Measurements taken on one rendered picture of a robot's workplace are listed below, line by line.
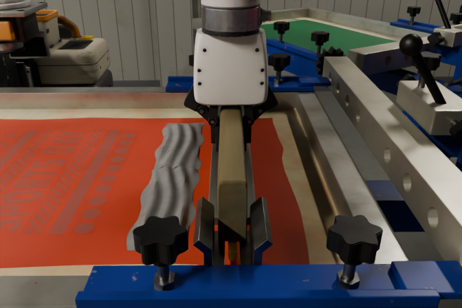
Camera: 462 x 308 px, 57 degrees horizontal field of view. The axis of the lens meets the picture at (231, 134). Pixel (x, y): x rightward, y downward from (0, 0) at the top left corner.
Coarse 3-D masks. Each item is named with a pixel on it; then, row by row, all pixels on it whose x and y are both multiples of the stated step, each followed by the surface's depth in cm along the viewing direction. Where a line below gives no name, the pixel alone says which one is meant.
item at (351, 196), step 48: (0, 96) 86; (48, 96) 86; (96, 96) 86; (144, 96) 86; (288, 96) 86; (336, 144) 64; (336, 192) 55; (384, 240) 44; (0, 288) 38; (48, 288) 38
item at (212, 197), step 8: (248, 144) 63; (216, 152) 61; (248, 152) 61; (216, 160) 59; (248, 160) 59; (216, 168) 57; (248, 168) 57; (216, 176) 55; (248, 176) 55; (216, 184) 53; (248, 184) 53; (216, 192) 51; (248, 192) 51; (208, 200) 50; (216, 200) 50; (248, 200) 50; (216, 208) 48; (248, 208) 48; (216, 216) 47; (248, 216) 47; (216, 224) 47; (248, 224) 47
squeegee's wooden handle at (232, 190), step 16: (224, 112) 57; (240, 112) 58; (224, 128) 53; (240, 128) 53; (224, 144) 48; (240, 144) 49; (224, 160) 45; (240, 160) 45; (224, 176) 42; (240, 176) 42; (224, 192) 42; (240, 192) 42; (224, 208) 43; (240, 208) 43; (224, 224) 43; (240, 224) 43; (224, 240) 44; (240, 240) 44
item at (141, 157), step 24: (0, 120) 81; (24, 120) 81; (48, 120) 81; (72, 120) 81; (96, 120) 81; (120, 120) 81; (144, 120) 81; (168, 120) 81; (192, 120) 81; (264, 120) 81; (144, 144) 72; (264, 144) 72; (144, 168) 65; (264, 168) 65
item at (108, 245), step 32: (128, 192) 58; (256, 192) 58; (288, 192) 58; (128, 224) 52; (192, 224) 52; (288, 224) 52; (0, 256) 47; (32, 256) 47; (64, 256) 47; (96, 256) 47; (128, 256) 47; (192, 256) 47; (288, 256) 47
